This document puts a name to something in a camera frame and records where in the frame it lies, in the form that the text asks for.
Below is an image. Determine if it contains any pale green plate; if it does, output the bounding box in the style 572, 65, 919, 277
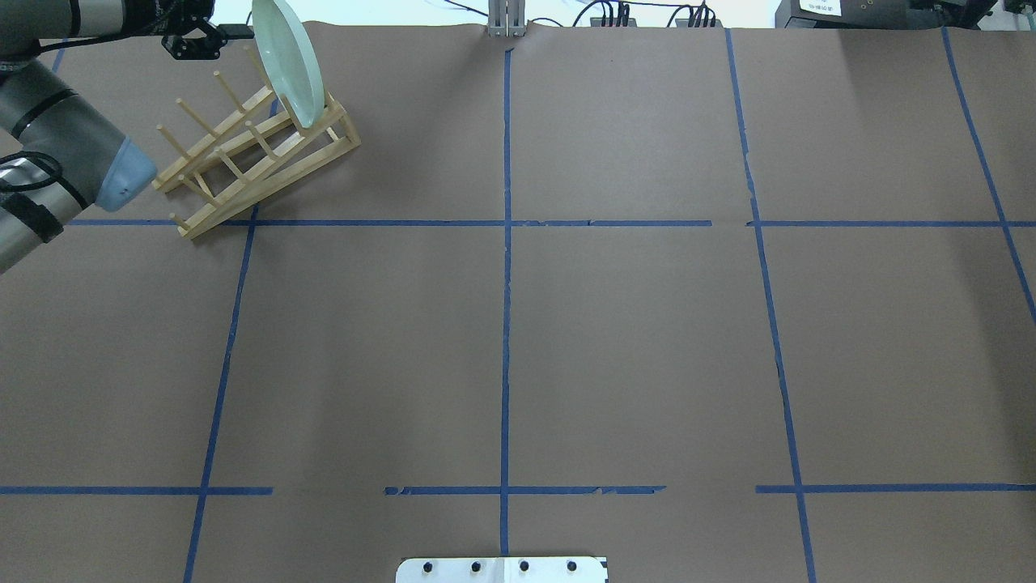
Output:
251, 1, 326, 129

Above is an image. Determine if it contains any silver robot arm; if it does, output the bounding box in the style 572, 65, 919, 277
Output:
1, 1, 225, 270

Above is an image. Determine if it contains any black box device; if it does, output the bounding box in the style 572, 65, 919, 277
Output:
774, 1, 996, 30

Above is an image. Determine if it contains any wooden plate rack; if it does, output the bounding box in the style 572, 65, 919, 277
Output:
151, 48, 359, 240

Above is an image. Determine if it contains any white pedestal column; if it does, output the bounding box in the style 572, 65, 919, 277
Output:
395, 555, 609, 582

